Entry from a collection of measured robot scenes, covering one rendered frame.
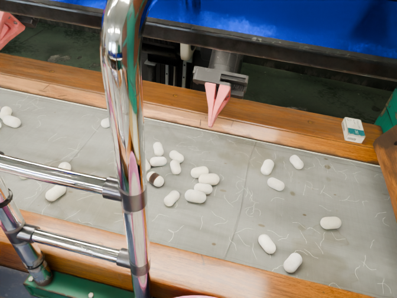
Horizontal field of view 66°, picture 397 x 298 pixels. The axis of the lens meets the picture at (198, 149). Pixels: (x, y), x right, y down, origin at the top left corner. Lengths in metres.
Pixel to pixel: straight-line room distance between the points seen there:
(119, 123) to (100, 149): 0.44
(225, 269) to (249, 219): 0.12
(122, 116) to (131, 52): 0.04
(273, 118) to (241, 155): 0.13
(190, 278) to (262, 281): 0.10
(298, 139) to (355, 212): 0.19
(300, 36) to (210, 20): 0.08
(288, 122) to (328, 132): 0.09
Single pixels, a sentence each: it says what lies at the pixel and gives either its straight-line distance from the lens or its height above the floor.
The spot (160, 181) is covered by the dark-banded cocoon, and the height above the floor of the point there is 0.76.
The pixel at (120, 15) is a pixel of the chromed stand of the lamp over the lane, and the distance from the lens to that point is 0.18.
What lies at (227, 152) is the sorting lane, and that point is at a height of 0.74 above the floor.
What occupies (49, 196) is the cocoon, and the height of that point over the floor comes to 0.76.
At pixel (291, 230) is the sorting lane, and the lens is 0.55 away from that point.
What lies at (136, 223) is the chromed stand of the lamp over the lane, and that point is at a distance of 0.28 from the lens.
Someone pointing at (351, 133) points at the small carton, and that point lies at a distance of 0.72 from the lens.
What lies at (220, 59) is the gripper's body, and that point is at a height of 0.91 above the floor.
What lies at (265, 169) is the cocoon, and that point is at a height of 0.76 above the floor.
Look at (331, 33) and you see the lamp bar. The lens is 0.31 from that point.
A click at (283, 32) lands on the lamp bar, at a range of 0.30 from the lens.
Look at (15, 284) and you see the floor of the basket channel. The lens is 0.59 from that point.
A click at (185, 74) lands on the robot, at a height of 0.47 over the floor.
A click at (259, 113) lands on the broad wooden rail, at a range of 0.72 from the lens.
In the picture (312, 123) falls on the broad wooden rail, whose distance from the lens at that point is 0.74.
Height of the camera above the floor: 1.17
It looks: 43 degrees down
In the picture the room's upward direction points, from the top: 7 degrees clockwise
